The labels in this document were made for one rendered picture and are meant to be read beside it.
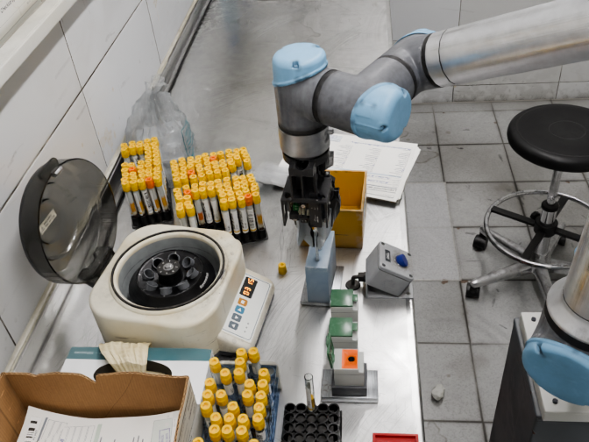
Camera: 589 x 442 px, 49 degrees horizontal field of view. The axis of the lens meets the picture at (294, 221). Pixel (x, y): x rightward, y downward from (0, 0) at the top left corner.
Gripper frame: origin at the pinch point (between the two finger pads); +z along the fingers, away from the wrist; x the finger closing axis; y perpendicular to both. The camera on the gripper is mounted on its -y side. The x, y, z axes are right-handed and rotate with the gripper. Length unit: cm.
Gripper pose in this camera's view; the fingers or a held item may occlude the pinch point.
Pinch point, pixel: (315, 238)
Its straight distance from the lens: 110.9
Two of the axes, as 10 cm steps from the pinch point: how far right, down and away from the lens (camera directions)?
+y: -1.7, 6.4, -7.4
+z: 0.8, 7.6, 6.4
